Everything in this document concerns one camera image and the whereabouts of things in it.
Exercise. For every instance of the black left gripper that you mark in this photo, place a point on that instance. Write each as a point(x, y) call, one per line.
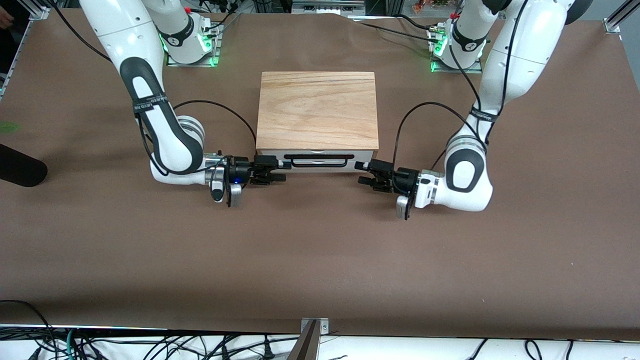
point(404, 180)

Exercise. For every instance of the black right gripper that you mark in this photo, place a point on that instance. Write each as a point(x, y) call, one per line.
point(241, 171)

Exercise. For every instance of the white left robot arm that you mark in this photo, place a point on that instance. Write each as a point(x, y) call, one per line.
point(515, 60)

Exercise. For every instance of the light wooden drawer cabinet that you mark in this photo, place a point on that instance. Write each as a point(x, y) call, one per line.
point(317, 110)

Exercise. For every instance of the brown paper table cover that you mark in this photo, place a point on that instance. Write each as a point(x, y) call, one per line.
point(320, 260)

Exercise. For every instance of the grey equipment box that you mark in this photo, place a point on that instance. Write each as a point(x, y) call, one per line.
point(327, 6)

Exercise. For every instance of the orange background item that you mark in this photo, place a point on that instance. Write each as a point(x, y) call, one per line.
point(430, 5)

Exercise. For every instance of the black foam cylinder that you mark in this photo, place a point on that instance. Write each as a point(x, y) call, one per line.
point(20, 167)

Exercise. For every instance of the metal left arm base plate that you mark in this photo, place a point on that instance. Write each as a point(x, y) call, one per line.
point(442, 67)

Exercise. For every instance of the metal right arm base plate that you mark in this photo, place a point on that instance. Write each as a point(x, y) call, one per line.
point(192, 64)

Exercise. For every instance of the small metal bracket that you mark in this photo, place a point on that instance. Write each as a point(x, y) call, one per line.
point(325, 325)

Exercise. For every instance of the dark wedge-shaped camera pole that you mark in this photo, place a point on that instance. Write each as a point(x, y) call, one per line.
point(306, 345)

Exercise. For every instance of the aluminium frame profile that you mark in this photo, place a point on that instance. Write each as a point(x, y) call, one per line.
point(617, 20)
point(37, 15)

